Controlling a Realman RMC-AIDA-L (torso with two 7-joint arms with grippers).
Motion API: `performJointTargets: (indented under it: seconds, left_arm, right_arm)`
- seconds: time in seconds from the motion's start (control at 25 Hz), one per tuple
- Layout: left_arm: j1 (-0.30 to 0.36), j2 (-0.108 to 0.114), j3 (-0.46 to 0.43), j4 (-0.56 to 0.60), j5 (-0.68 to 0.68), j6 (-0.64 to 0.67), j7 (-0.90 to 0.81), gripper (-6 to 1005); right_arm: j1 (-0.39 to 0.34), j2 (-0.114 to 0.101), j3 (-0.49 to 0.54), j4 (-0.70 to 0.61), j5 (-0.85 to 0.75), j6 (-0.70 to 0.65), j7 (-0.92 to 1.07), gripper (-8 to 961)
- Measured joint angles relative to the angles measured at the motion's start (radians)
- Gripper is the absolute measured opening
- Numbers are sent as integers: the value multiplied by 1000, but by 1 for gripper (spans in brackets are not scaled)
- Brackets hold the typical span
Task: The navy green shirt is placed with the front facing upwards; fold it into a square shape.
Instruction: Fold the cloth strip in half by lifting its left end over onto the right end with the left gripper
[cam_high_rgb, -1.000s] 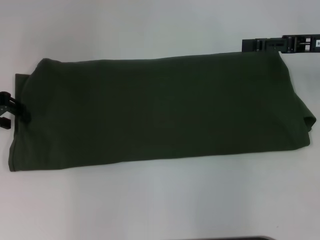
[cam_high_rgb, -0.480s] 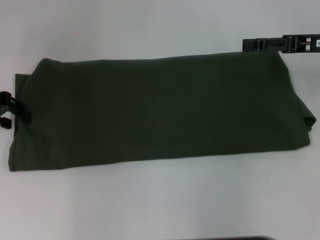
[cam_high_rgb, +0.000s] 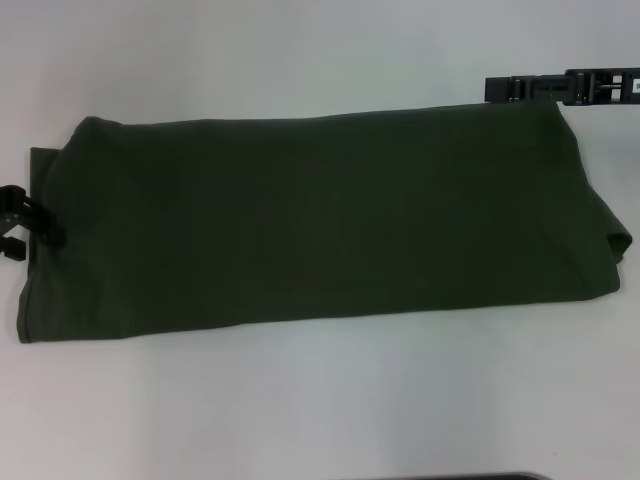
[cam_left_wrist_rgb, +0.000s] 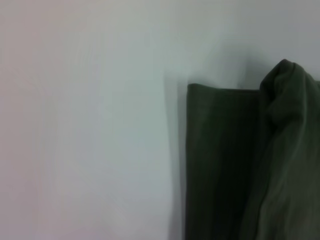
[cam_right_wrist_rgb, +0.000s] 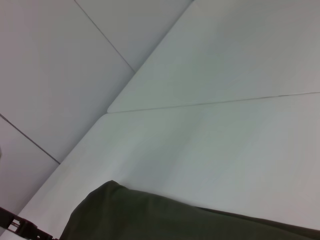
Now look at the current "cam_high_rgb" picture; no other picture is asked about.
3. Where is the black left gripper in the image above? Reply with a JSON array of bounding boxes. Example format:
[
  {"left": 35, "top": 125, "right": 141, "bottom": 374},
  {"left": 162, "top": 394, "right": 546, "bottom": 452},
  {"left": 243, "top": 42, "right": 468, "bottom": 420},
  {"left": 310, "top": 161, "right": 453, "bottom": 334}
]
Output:
[{"left": 0, "top": 184, "right": 68, "bottom": 263}]

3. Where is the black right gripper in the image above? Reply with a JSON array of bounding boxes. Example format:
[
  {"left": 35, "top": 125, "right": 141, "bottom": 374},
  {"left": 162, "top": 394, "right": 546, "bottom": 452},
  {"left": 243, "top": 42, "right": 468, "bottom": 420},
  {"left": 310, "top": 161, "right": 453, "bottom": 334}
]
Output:
[{"left": 484, "top": 68, "right": 640, "bottom": 107}]

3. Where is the dark green FREE t-shirt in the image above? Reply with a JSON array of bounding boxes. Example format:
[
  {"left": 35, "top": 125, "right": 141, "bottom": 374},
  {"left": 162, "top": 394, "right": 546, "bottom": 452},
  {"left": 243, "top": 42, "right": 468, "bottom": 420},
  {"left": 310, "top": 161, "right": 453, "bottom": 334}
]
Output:
[{"left": 13, "top": 98, "right": 632, "bottom": 346}]

